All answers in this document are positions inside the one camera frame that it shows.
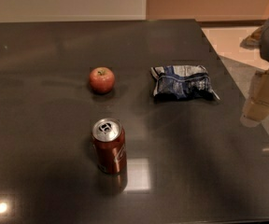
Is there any red coke can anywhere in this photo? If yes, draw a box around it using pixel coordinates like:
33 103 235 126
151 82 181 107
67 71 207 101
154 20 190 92
92 118 127 175

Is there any red apple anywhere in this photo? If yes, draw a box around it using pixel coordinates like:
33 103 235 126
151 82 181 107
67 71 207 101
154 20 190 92
89 67 115 94

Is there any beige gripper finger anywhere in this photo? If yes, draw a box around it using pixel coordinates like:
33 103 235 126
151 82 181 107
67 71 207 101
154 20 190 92
240 69 269 127

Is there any blue chip bag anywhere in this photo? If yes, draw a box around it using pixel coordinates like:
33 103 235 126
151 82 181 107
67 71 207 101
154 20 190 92
150 65 219 100

